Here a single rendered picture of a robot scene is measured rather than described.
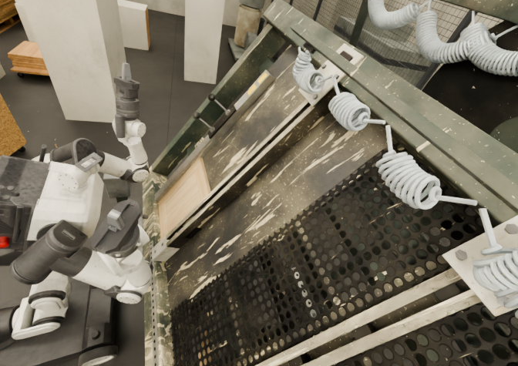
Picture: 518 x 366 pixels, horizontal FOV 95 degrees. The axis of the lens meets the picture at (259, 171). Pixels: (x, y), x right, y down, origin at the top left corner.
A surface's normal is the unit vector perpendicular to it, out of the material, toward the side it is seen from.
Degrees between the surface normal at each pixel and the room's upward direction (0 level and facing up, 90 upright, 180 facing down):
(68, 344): 0
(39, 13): 90
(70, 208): 23
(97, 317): 0
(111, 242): 16
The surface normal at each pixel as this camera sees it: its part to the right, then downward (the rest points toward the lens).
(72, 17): 0.21, 0.71
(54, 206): 0.57, -0.68
